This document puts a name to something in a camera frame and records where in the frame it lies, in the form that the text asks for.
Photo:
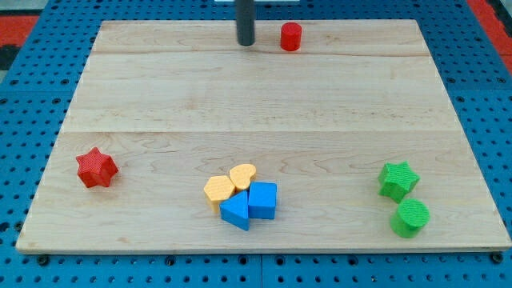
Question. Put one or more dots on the green star block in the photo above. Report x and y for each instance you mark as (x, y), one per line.
(397, 180)

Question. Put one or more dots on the red star block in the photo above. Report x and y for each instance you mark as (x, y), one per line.
(96, 168)

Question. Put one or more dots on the yellow heart block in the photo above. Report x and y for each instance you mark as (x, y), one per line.
(242, 175)

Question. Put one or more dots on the blue cube block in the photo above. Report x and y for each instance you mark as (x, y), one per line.
(262, 200)

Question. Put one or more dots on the yellow hexagon block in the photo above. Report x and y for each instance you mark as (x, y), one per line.
(218, 189)

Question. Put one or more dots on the blue triangle block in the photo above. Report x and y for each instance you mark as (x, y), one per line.
(235, 211)

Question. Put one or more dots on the light wooden board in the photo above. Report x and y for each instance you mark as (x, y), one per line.
(177, 102)

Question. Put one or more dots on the red cylinder block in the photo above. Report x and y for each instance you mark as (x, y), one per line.
(291, 36)

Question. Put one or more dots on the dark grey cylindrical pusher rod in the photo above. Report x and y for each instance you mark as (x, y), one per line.
(245, 22)

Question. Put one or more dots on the green cylinder block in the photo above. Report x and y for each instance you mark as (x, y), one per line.
(409, 218)

